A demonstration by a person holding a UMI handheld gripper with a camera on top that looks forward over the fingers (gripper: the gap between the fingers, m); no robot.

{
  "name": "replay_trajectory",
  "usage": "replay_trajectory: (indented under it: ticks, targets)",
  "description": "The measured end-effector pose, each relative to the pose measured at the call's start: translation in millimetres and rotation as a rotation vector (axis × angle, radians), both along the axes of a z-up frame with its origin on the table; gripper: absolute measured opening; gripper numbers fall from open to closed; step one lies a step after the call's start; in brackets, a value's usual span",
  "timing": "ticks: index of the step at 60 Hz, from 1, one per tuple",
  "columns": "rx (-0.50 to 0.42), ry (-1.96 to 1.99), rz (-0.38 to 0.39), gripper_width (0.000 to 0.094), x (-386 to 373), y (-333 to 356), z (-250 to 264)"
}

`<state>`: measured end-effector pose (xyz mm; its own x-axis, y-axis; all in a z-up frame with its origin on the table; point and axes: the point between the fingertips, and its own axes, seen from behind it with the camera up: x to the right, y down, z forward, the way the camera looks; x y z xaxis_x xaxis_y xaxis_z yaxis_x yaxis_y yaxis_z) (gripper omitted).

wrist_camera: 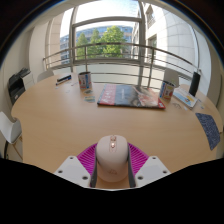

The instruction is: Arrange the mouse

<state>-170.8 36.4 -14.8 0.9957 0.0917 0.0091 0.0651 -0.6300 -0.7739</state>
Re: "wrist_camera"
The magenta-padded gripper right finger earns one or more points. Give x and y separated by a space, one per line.
151 168

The red and dark magazine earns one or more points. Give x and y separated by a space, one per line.
131 96

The crumpled clear wrapper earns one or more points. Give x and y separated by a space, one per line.
176 105

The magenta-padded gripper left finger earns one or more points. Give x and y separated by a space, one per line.
71 168

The black cylindrical bottle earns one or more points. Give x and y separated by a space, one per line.
194 84

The small blue white box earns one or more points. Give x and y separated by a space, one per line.
63 79

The blue patterned mouse pad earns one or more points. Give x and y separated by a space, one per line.
209 128

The metal balcony railing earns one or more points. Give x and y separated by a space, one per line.
116 45

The light blue card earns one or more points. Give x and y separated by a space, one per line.
89 99

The black and grey printer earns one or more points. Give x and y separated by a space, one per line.
17 86

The light blue picture book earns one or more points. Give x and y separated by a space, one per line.
185 97

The pale pink computer mouse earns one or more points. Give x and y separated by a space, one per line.
112 160

